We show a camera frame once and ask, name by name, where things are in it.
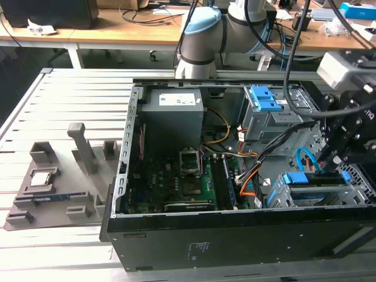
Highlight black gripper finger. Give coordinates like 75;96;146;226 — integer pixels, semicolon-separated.
318;93;342;166
321;116;365;177

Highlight hard disk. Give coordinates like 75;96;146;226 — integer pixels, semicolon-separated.
265;171;351;207

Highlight grey metal disk bay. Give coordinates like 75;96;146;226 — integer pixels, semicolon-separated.
263;170;376;208

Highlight blue plastic drive latch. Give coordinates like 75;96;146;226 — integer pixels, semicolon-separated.
257;99;283;112
251;85;277;103

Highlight grey metal drive cage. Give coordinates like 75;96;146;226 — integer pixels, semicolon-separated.
239;86;323;144

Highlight wooden desk with clutter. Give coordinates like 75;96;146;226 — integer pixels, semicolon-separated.
263;5;376;59

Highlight white power strip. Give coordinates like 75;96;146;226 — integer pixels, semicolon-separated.
257;55;273;71

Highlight clear plastic bag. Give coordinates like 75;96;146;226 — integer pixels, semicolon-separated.
319;14;368;38

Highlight white box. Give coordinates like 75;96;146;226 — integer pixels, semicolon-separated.
349;22;376;45

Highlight small black box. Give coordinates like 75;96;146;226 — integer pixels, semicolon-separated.
292;14;312;32

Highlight grey laptop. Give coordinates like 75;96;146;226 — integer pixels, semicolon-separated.
310;8;346;22

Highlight blue cardboard box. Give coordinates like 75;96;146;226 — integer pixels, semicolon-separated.
340;2;376;21

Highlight blue RAM stick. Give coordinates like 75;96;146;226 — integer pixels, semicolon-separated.
222;157;237;207

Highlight black RAM slot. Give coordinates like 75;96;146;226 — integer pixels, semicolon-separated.
211;157;229;210

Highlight metal socket cover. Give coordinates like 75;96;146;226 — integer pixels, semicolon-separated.
179;146;203;177

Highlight black open PC case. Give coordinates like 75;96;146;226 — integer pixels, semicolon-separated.
99;71;376;273

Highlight CPU socket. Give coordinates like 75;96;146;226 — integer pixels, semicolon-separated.
182;179;203;197

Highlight grey power supply unit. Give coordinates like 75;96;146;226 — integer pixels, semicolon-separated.
137;89;205;147

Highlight black graphics card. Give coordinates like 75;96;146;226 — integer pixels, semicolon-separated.
163;201;215;212

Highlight green motherboard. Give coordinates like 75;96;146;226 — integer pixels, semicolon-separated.
127;146;239;214

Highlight long wooden desk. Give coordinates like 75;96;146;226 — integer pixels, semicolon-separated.
0;8;189;70

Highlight grey parts rack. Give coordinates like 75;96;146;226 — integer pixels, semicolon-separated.
2;122;123;232

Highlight silver CPU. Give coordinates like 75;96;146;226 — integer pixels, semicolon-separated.
30;172;54;187

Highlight large black box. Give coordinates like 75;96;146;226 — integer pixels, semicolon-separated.
0;0;99;30

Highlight crumpled white paper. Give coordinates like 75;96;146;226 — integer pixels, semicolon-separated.
27;19;56;36

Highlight blue wire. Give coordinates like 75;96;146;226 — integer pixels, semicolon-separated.
294;147;324;174

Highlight black wire bundle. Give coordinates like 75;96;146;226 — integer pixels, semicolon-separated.
234;120;320;186

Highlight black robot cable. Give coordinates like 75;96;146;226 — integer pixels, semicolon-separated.
327;0;376;51
243;0;323;61
283;0;376;119

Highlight blue hanging cable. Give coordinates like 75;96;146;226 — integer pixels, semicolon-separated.
279;43;288;71

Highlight yellow wire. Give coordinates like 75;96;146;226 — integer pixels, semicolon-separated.
204;108;231;145

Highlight grey mixed wire bundle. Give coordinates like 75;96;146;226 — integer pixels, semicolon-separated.
202;145;259;159

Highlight black arm base cable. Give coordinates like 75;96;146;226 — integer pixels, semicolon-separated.
174;0;199;58

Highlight thin red wire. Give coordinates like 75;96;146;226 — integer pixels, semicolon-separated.
132;123;147;177

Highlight black desk cables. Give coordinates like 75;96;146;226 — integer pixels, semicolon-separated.
119;4;184;25

